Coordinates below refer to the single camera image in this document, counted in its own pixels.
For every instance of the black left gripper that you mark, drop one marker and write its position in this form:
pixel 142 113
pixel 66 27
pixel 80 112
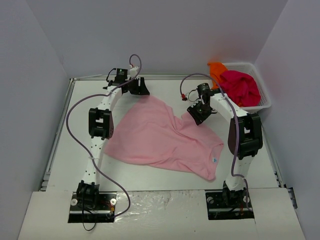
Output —
pixel 136 86

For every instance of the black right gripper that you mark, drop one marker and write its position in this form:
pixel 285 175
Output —
pixel 199 111

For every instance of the pink t shirt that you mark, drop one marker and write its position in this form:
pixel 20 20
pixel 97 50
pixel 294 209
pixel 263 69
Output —
pixel 151 135

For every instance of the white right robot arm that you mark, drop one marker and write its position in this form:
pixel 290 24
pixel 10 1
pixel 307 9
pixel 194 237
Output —
pixel 244 137

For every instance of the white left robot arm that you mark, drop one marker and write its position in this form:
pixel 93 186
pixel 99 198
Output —
pixel 101 128

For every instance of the orange t shirt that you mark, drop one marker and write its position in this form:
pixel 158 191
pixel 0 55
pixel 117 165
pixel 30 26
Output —
pixel 216 72

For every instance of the magenta t shirt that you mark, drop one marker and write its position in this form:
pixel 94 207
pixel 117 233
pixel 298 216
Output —
pixel 241 88

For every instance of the white plastic basket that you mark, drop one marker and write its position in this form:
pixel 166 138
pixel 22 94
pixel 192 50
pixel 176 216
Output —
pixel 250 69

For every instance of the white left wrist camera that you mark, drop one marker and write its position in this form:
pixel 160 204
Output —
pixel 134 72

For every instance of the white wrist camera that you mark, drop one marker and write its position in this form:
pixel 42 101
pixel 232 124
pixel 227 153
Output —
pixel 190 96
pixel 134 72

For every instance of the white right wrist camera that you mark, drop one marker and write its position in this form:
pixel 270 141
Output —
pixel 190 96

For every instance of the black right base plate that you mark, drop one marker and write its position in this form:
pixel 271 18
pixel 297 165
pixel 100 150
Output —
pixel 219 209

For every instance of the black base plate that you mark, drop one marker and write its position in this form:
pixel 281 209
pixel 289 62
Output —
pixel 100 212
pixel 219 209

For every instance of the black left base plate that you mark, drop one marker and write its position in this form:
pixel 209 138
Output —
pixel 100 212

